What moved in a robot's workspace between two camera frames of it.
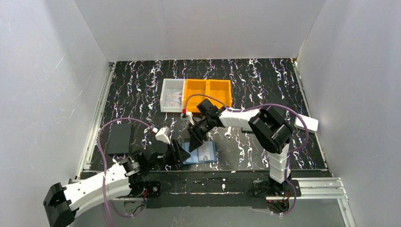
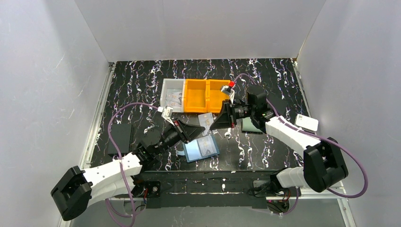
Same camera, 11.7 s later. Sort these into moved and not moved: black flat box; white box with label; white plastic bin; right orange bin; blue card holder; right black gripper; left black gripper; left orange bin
Moved: blue card holder; right black gripper; left black gripper
Not moved: right orange bin; white plastic bin; white box with label; black flat box; left orange bin
